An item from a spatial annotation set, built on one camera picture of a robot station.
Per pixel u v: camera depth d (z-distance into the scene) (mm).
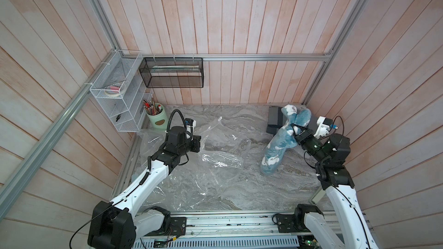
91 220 399
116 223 389
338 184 490
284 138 648
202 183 857
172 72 986
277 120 997
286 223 731
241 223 756
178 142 606
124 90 748
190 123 705
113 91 733
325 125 621
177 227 731
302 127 668
